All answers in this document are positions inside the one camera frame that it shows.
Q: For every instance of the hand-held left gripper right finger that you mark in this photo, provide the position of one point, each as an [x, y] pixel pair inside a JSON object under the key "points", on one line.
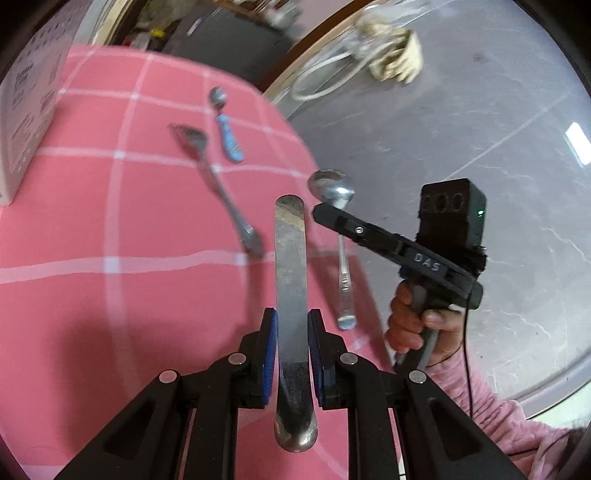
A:
{"points": [[315, 355]]}

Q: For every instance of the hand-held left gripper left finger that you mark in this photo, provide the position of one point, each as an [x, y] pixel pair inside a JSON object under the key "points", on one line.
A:
{"points": [[270, 355]]}

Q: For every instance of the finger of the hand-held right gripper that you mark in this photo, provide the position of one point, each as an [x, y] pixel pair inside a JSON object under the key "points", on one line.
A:
{"points": [[355, 228]]}

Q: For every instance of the steel spoon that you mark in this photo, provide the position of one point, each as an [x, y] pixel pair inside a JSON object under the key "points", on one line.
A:
{"points": [[344, 277]]}

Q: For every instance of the steel table knife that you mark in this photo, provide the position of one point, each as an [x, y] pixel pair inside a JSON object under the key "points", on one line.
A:
{"points": [[291, 277]]}

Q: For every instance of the white perforated utensil holder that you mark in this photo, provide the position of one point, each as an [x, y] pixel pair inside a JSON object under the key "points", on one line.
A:
{"points": [[27, 115]]}

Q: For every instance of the person's right forearm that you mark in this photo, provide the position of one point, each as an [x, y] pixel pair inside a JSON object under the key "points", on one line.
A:
{"points": [[498, 424]]}

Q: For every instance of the person's right hand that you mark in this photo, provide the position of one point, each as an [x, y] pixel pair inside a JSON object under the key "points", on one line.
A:
{"points": [[406, 323]]}

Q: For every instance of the steel fork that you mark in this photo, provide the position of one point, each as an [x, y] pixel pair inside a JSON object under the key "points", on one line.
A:
{"points": [[217, 184]]}

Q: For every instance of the yellow rubber gloves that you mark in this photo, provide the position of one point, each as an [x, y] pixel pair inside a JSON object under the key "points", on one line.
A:
{"points": [[399, 50]]}

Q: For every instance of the grey cabinet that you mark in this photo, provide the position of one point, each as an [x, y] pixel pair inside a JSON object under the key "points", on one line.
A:
{"points": [[240, 23]]}

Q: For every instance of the wooden door frame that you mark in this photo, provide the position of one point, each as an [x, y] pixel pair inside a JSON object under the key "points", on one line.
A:
{"points": [[314, 50]]}

